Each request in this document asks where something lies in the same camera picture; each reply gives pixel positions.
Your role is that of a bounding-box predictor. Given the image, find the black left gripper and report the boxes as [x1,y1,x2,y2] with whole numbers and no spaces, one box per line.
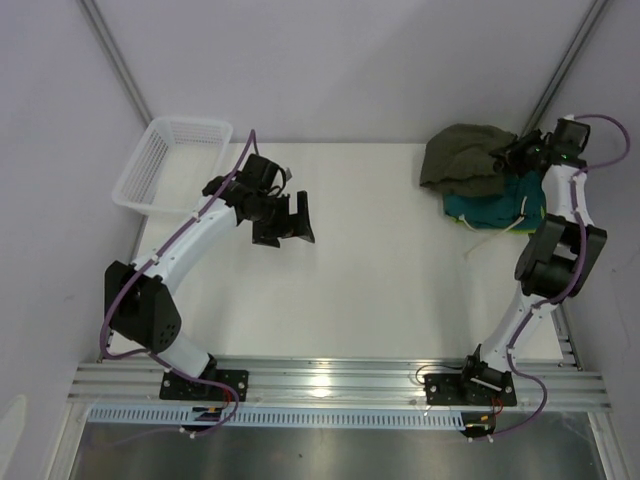
[247,192,314,249]

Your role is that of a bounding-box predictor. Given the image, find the olive green shorts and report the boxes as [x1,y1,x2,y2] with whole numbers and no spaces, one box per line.
[419,123,517,197]

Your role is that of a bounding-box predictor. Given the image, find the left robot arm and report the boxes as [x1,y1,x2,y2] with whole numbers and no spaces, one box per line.
[100,154,315,400]

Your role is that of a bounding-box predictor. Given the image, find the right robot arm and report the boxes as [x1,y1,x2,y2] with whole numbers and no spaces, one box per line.
[456,116,607,404]

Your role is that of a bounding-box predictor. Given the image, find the teal folded shorts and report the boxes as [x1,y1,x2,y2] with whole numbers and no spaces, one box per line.
[443,172,546,233]

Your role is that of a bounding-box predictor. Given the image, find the white plastic basket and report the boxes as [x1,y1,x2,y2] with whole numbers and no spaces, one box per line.
[111,116,233,216]

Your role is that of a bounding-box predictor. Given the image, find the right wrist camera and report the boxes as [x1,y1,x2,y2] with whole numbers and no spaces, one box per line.
[555,114,575,132]

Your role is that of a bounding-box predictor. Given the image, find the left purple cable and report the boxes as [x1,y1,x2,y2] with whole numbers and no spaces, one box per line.
[98,128,259,381]

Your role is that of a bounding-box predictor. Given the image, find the right aluminium corner post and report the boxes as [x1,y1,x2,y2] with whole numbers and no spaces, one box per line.
[520,0,613,136]

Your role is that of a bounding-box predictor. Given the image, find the aluminium corner post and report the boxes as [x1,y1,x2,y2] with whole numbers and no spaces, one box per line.
[77,0,153,126]
[520,0,613,136]

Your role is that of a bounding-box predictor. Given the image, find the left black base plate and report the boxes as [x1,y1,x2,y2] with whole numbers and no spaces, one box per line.
[158,368,250,402]

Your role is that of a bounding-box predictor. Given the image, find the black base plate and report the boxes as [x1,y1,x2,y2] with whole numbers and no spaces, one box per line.
[419,373,518,407]
[158,368,250,402]

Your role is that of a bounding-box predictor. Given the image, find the white slotted cable duct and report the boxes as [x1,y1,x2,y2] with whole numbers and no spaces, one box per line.
[87,403,465,431]

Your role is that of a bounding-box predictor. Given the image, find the aluminium mounting rail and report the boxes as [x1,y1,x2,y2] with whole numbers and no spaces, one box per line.
[67,357,612,412]

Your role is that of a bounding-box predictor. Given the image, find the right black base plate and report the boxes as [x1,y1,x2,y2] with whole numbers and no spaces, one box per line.
[419,373,518,407]

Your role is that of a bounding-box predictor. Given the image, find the left aluminium corner post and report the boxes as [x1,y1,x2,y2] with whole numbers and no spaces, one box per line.
[77,0,153,126]

